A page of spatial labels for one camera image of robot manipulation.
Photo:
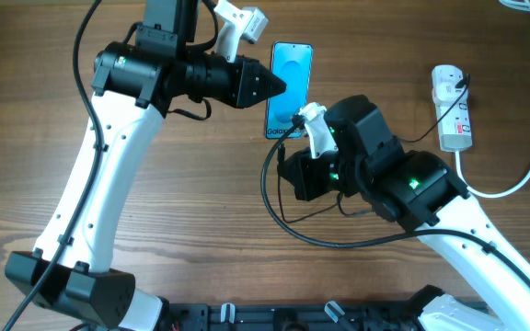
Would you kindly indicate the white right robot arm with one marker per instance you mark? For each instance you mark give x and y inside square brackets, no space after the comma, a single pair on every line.
[352,151]

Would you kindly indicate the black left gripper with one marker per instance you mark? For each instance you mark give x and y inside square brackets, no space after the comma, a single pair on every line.
[245,71]

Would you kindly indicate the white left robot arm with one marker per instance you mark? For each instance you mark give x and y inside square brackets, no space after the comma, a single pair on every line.
[69,269]

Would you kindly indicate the white charger adapter plug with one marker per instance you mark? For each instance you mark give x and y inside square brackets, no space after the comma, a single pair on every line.
[448,83]

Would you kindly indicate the white power strip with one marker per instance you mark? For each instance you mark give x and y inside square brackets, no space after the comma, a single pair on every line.
[453,125]

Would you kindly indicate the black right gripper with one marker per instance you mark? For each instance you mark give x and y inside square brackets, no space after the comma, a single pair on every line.
[307,188]

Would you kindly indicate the blue Galaxy smartphone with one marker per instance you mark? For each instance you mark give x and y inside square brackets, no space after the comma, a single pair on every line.
[292,62]

